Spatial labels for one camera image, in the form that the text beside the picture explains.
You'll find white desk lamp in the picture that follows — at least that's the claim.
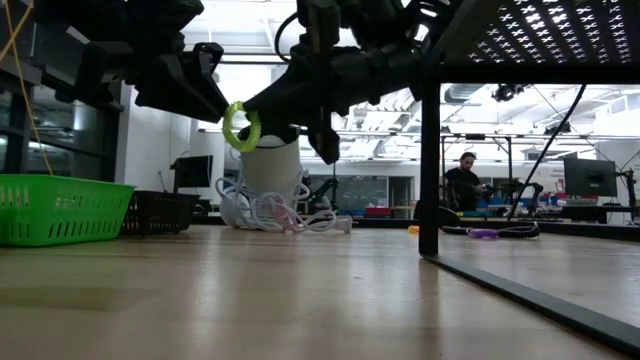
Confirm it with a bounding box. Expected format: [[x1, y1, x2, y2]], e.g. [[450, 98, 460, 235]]
[[219, 123, 304, 229]]

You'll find black computer monitor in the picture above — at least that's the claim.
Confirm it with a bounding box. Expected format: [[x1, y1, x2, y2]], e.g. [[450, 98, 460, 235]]
[[171, 154, 215, 195], [563, 157, 619, 199]]

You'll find black monitor stand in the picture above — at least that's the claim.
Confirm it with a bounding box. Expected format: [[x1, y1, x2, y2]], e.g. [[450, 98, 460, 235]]
[[618, 168, 639, 224]]

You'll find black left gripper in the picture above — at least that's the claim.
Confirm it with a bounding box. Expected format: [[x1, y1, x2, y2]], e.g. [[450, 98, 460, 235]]
[[54, 39, 230, 124]]

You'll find black ceiling spotlight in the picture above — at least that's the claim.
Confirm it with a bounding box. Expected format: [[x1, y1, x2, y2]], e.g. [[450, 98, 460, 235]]
[[491, 82, 524, 104]]

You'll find black perforated metal shelf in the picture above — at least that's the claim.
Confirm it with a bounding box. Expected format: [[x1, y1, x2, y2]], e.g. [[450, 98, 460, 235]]
[[418, 0, 640, 357]]

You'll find green spiral hair tie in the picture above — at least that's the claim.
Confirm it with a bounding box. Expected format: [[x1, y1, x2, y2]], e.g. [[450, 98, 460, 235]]
[[221, 100, 263, 154]]

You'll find green plastic basket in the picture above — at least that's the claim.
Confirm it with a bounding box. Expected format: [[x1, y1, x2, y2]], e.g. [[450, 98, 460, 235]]
[[0, 173, 136, 248]]

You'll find black background workstation frame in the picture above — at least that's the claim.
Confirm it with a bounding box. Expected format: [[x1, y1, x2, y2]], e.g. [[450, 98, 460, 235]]
[[439, 132, 514, 211]]

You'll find yellow extension cord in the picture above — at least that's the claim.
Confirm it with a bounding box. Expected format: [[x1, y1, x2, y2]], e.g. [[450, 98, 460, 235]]
[[0, 0, 55, 176]]

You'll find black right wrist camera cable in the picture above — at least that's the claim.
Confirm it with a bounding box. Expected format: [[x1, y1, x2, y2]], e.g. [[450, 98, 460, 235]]
[[273, 10, 302, 65]]

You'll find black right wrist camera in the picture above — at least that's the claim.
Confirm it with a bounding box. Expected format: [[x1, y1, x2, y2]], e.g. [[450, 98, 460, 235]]
[[298, 0, 342, 57]]

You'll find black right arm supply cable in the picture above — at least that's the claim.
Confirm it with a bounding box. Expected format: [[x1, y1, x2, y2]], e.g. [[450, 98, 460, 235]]
[[507, 83, 587, 220]]

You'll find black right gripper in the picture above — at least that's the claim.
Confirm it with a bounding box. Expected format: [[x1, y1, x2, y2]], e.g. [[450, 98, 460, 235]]
[[243, 47, 426, 166]]

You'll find person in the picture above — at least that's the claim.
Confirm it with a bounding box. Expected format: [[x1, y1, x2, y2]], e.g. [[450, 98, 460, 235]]
[[442, 151, 485, 213]]

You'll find white lamp power cord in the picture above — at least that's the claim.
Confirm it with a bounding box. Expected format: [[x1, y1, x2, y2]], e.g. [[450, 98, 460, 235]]
[[214, 169, 354, 235]]

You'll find black plastic basket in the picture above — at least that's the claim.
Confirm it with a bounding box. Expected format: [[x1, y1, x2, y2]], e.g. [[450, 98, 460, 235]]
[[119, 189, 202, 235]]

